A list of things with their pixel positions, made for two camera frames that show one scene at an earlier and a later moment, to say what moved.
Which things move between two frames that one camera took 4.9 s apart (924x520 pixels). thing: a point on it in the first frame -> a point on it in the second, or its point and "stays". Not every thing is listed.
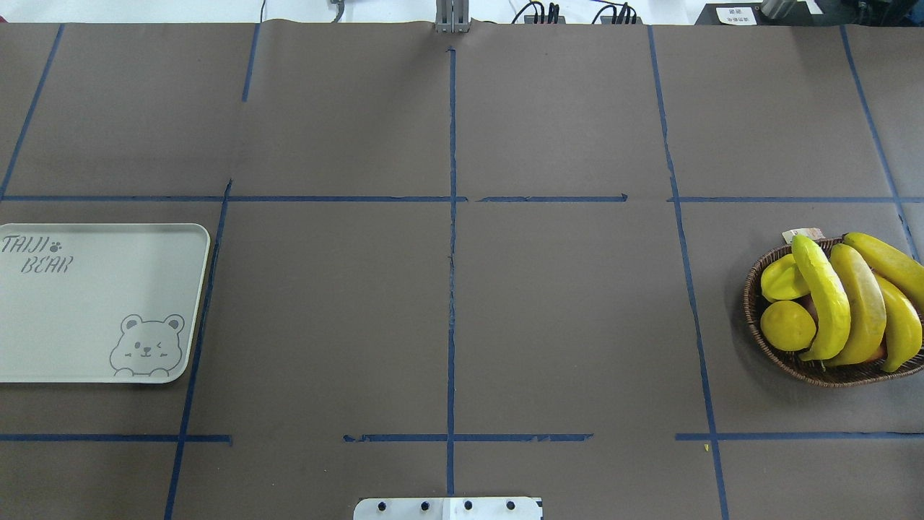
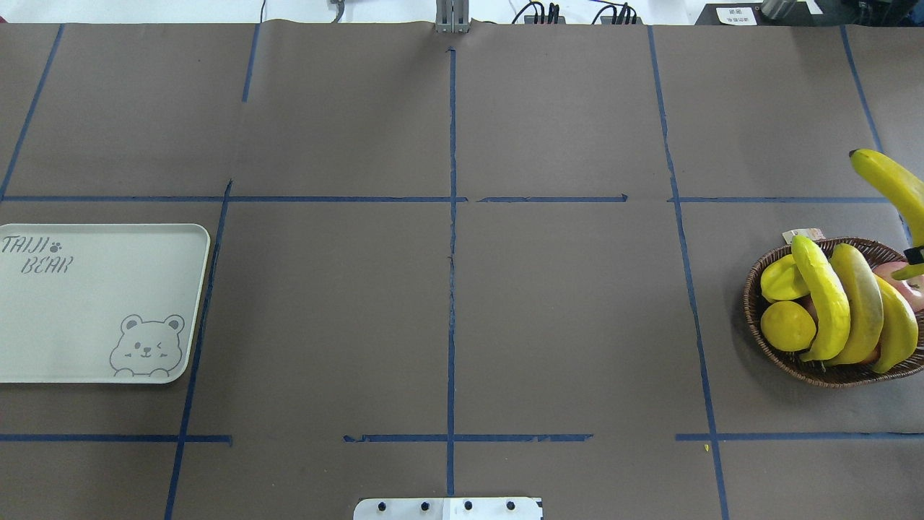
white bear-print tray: (101, 302) stays
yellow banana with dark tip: (904, 271) -> (911, 190)
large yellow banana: (867, 305) stays
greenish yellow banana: (829, 297) stays
